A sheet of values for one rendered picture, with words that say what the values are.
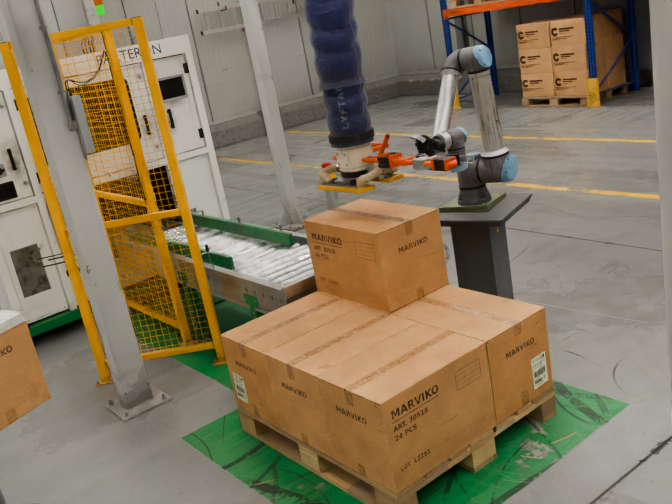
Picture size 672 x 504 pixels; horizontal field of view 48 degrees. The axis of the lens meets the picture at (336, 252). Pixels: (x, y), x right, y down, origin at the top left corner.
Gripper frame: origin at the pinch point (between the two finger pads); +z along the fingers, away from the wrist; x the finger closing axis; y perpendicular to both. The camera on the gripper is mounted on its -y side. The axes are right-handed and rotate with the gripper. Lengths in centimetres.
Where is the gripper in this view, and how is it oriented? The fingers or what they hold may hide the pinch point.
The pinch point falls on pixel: (413, 152)
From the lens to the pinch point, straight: 368.1
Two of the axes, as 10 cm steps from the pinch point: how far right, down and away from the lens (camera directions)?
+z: -7.5, 3.3, -5.7
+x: -1.8, -9.4, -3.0
